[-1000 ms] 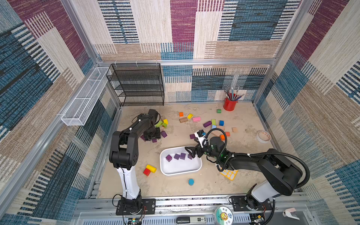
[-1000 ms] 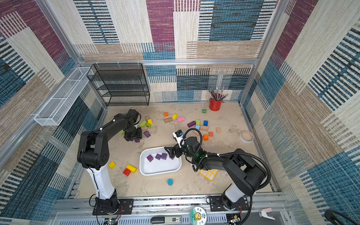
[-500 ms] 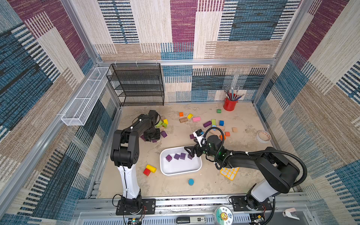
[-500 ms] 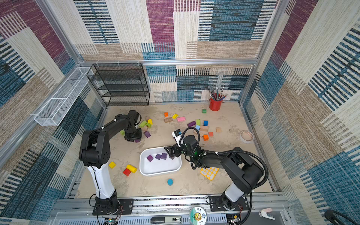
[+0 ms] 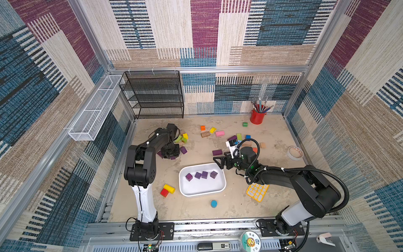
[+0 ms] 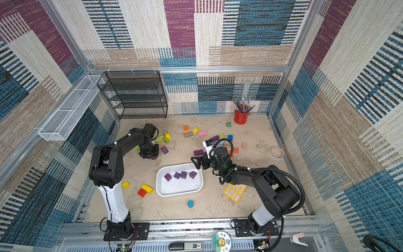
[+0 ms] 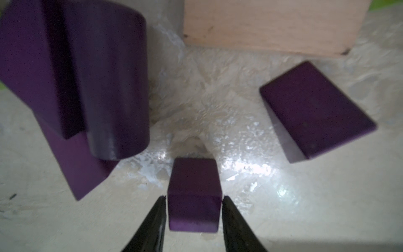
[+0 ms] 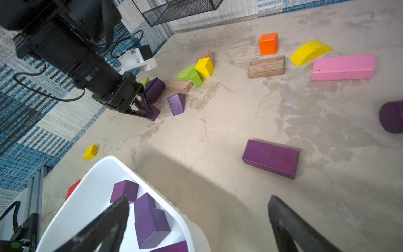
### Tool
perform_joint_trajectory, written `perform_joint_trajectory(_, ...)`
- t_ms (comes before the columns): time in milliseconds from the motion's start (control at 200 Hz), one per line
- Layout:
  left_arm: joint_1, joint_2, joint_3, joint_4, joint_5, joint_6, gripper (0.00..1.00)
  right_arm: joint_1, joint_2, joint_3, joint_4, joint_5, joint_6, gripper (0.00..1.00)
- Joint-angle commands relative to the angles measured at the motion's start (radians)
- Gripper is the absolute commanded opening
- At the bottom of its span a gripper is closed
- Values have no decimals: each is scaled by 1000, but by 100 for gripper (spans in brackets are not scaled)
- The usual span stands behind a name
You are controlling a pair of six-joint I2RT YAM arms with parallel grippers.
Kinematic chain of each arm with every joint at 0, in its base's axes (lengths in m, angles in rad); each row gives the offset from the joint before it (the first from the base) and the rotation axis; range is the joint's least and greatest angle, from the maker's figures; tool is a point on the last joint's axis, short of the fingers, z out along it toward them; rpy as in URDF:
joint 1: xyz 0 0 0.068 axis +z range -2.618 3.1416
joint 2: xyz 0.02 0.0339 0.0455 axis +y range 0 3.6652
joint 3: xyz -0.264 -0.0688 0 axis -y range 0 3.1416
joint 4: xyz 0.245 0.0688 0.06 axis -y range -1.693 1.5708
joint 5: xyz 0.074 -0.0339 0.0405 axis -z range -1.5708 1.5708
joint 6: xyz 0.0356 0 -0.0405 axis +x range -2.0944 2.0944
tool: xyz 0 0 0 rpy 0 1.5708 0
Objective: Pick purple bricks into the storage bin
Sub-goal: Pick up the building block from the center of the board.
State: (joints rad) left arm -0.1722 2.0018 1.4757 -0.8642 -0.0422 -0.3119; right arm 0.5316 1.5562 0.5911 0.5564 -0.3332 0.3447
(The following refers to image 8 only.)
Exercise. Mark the purple half cylinder block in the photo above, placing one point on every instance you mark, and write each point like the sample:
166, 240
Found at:
154, 89

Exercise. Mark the pink brick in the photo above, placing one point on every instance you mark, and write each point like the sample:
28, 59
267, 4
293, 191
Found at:
344, 68

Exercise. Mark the yellow small block back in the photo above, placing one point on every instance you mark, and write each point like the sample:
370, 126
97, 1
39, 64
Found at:
309, 51

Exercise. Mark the lime green brick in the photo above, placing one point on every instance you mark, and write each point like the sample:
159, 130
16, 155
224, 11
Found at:
190, 73

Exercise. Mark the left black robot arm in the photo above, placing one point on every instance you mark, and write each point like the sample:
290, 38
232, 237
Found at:
72, 36

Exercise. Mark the black wire shelf rack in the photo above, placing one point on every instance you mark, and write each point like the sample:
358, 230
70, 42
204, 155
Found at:
175, 10

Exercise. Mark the purple flat brick centre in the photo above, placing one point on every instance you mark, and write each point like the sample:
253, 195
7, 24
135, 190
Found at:
275, 159

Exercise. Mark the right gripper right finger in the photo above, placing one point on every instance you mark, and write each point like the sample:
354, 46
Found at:
291, 231

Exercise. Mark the orange small cube back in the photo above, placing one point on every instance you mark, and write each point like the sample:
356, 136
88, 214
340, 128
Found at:
269, 44

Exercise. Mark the small purple cube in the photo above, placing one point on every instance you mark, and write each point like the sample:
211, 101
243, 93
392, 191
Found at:
125, 188

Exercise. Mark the lime green cube left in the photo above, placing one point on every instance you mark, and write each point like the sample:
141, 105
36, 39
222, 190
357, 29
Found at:
145, 81

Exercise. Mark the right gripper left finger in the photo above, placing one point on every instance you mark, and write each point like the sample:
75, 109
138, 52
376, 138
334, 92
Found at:
105, 233

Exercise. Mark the red cube block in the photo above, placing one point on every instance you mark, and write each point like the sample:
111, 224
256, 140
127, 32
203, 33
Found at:
71, 189

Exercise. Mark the long natural wood brick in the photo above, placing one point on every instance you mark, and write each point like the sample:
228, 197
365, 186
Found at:
180, 86

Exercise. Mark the brown wooden brick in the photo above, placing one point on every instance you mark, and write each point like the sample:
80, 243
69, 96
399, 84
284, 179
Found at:
267, 67

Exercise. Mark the purple cube cluster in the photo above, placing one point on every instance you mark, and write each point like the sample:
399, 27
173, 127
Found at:
177, 247

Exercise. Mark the purple wedge block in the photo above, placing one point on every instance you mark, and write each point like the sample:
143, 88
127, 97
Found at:
177, 103

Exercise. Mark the yellow small cube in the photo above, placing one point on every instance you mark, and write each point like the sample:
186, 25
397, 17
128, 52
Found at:
90, 152

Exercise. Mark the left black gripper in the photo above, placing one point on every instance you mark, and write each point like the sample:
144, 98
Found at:
128, 97

